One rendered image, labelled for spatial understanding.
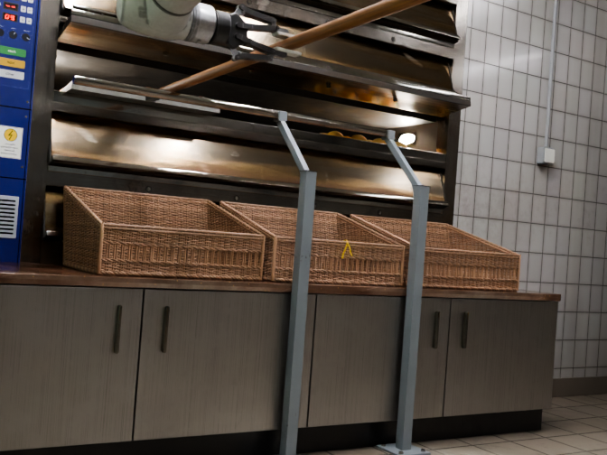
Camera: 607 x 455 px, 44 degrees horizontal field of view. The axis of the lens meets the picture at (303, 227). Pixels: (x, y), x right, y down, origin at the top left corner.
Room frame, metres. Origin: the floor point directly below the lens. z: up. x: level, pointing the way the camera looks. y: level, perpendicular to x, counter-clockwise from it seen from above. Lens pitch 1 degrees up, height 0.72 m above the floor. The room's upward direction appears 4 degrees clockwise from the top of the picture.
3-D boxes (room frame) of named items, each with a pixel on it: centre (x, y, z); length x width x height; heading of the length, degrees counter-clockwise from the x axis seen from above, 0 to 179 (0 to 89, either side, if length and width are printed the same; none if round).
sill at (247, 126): (3.06, 0.14, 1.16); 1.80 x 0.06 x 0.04; 121
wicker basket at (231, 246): (2.52, 0.48, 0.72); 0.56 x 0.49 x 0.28; 122
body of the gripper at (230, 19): (1.71, 0.21, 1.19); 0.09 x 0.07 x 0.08; 121
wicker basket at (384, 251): (2.82, -0.02, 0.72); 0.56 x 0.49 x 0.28; 121
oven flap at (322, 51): (3.04, 0.13, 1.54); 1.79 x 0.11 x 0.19; 121
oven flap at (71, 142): (3.04, 0.13, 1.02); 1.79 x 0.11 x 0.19; 121
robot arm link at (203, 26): (1.67, 0.27, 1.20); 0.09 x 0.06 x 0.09; 31
